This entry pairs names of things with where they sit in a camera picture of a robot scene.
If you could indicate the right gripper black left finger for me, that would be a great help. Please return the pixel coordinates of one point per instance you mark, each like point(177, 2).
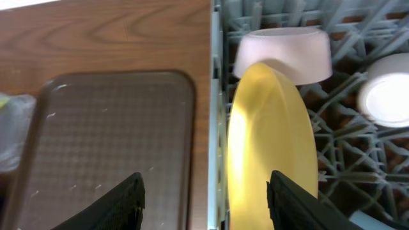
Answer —
point(121, 208)

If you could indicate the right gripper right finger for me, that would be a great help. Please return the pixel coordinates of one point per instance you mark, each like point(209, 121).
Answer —
point(292, 207)

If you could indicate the yellow plate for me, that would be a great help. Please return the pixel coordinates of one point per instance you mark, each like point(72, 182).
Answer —
point(269, 129)

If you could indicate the light blue bowl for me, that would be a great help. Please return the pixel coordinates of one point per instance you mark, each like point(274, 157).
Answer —
point(368, 223)

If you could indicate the white cup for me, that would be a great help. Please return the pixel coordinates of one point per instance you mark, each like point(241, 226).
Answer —
point(383, 98)

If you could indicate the pink bowl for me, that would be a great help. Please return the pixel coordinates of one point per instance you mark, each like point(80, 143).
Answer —
point(301, 53)

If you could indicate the grey dishwasher rack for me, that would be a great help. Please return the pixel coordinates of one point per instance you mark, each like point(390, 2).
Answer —
point(362, 166)

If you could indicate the brown serving tray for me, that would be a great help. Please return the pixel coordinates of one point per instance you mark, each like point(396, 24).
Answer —
point(91, 131)

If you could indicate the clear plastic bin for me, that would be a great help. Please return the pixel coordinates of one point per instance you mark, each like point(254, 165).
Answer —
point(16, 115)

